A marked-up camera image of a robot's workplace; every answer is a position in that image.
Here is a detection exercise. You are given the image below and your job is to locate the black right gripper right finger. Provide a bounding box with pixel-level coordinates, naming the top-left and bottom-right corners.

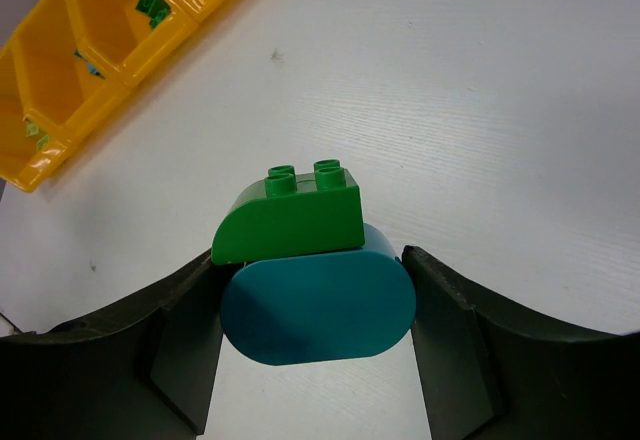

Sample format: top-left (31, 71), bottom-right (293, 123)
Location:
top-left (402, 246), bottom-right (639, 439)

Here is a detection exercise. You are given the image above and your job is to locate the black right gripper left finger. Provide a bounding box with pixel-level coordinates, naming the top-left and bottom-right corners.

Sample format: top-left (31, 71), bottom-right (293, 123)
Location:
top-left (1, 253), bottom-right (225, 439)

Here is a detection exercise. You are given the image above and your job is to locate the cyan rounded lego piece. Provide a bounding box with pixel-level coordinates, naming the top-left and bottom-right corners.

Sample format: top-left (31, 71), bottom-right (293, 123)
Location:
top-left (220, 224), bottom-right (417, 366)

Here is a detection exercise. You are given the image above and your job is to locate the green rounded lego piece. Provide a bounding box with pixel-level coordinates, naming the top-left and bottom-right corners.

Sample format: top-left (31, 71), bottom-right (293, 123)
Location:
top-left (210, 159), bottom-right (365, 265)

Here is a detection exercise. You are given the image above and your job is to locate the lime green lego brick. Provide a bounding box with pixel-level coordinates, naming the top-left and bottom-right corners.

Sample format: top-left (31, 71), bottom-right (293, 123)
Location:
top-left (24, 117), bottom-right (40, 138)

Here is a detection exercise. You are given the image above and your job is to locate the cyan small lego brick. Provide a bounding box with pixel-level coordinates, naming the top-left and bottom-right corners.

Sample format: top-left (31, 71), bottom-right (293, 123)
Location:
top-left (86, 63), bottom-right (104, 79)

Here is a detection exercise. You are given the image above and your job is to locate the dark green lego brick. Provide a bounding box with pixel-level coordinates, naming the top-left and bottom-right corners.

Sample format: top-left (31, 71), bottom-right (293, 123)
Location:
top-left (149, 3), bottom-right (171, 29)

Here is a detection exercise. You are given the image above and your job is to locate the yellow four-compartment sorting tray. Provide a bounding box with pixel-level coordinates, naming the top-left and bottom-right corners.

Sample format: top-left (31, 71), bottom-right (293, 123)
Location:
top-left (1, 0), bottom-right (226, 192)

